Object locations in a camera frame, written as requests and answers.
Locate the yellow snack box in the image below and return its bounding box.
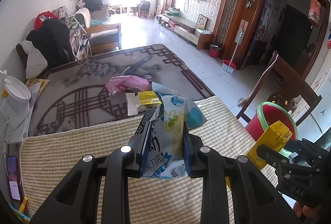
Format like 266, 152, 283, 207
225, 121, 292, 186

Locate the blue white snack wrapper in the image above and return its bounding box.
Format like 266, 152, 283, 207
140, 82, 206, 179

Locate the striped beige table mat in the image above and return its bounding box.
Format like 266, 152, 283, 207
20, 96, 254, 223

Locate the red bin green rim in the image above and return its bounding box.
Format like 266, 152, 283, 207
245, 101, 298, 158

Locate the wooden dining chair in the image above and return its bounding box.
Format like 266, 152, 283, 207
236, 50, 322, 125

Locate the patterned grey table cloth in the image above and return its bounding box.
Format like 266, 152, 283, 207
28, 44, 214, 137

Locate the white desk fan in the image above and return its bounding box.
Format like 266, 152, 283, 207
1, 70, 31, 141

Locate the pink plastic bag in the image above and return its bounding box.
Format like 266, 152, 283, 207
105, 75, 150, 96

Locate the red white dustpan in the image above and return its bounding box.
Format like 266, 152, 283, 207
222, 60, 237, 73

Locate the white pillow bag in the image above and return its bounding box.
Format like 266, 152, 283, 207
21, 40, 48, 79

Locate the small red waste bin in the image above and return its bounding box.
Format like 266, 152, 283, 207
209, 44, 222, 58

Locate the wooden tv cabinet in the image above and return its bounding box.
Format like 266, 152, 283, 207
160, 14, 212, 50

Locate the black clothes pile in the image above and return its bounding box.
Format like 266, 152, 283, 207
26, 18, 75, 69

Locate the wooden sofa bench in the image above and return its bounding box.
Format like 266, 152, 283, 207
74, 8, 122, 55

